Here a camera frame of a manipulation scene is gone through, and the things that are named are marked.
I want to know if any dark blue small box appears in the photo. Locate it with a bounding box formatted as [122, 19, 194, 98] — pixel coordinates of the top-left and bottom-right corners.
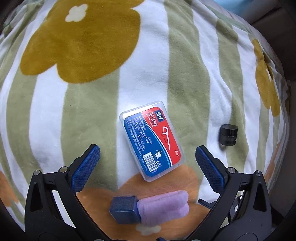
[109, 196, 141, 225]

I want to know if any floral striped fleece blanket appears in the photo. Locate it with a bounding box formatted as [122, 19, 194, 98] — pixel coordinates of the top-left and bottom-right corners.
[1, 1, 290, 240]

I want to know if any light blue bed sheet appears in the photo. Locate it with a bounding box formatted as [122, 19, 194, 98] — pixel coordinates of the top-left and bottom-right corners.
[215, 0, 253, 15]

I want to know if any dental floss plastic box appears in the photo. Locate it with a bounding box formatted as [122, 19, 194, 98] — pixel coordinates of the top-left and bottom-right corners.
[119, 100, 185, 182]

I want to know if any pink towel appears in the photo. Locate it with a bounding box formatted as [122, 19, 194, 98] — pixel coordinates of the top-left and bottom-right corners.
[137, 190, 190, 227]

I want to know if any small black cylinder cap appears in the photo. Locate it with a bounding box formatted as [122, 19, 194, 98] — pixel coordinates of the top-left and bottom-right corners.
[219, 124, 238, 146]

